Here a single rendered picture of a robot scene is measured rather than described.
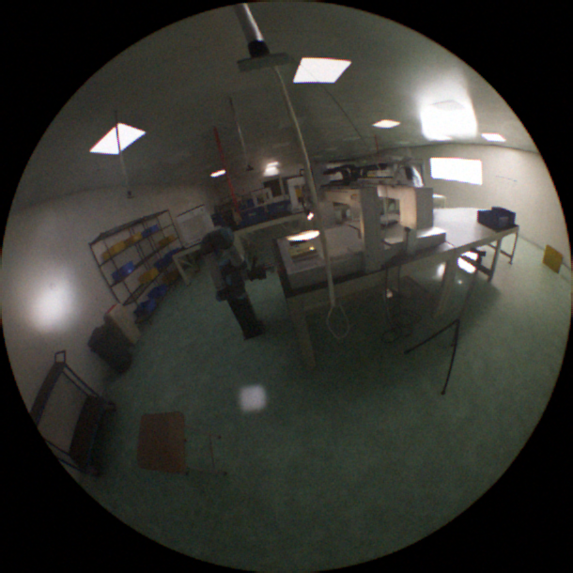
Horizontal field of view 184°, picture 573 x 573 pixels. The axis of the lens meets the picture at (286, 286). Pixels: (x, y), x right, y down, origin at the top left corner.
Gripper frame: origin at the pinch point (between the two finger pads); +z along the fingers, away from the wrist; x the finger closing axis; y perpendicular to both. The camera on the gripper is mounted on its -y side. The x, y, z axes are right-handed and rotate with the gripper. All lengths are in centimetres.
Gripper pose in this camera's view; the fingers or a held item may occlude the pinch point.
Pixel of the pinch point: (277, 263)
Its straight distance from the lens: 118.0
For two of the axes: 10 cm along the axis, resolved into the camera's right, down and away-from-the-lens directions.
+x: 1.4, 5.0, -8.6
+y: 2.3, 8.3, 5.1
